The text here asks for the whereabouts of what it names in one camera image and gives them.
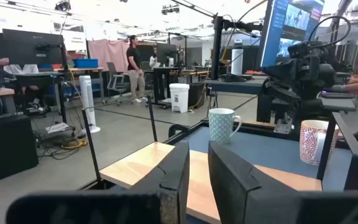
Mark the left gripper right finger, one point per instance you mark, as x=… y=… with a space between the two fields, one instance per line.
x=259 y=205

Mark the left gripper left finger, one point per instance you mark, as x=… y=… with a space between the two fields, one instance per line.
x=104 y=208

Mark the red patterned mug yellow rim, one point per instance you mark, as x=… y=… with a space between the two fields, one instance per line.
x=311 y=143

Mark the teal patterned white mug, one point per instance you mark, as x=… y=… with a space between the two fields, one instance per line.
x=221 y=127

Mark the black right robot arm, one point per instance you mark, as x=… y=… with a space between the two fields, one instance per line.
x=309 y=77

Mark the papers on floor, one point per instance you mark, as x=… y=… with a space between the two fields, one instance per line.
x=57 y=127

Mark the white tower fan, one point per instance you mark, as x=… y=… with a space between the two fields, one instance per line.
x=88 y=99

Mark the black cabinet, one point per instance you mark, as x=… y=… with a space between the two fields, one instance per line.
x=6 y=149

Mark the dark operator desk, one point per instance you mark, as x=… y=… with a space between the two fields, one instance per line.
x=232 y=85

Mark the black trash bin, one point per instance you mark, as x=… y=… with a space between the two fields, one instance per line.
x=196 y=95

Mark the grey office chair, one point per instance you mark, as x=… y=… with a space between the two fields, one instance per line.
x=114 y=81

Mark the white trash bin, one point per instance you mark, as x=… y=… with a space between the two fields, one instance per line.
x=179 y=98

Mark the black standing desk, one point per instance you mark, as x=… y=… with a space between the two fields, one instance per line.
x=159 y=84

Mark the person standing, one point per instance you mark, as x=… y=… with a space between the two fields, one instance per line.
x=134 y=68

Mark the blue storage bin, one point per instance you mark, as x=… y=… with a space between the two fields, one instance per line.
x=85 y=63

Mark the white insulated bottle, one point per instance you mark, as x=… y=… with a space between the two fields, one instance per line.
x=237 y=59

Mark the pink curtain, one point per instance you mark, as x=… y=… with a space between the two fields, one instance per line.
x=107 y=53

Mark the seated person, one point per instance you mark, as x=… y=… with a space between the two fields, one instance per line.
x=153 y=59

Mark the large monitor blue screen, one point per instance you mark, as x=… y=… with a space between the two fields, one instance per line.
x=286 y=31

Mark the black computer monitor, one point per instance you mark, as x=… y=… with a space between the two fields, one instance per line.
x=31 y=46

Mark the black table edge rail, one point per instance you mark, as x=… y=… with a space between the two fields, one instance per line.
x=259 y=127

